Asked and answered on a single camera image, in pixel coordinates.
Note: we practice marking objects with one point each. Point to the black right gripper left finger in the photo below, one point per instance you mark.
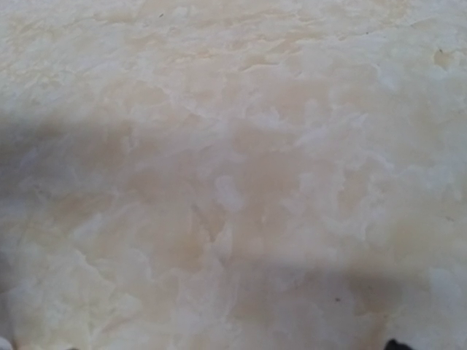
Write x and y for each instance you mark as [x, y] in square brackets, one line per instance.
[5, 344]

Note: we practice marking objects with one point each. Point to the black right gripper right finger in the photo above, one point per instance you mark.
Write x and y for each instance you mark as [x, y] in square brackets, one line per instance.
[393, 344]

